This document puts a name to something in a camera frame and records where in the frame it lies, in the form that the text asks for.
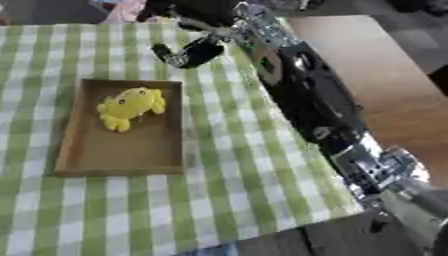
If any tan cardboard box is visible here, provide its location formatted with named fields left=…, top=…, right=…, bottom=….
left=52, top=78, right=186, bottom=178

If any person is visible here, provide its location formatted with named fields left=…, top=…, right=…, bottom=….
left=87, top=0, right=247, bottom=28

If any yellow soft toy frog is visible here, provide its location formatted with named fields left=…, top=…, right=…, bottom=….
left=94, top=86, right=168, bottom=133

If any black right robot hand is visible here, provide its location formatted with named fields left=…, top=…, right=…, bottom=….
left=150, top=15, right=235, bottom=70

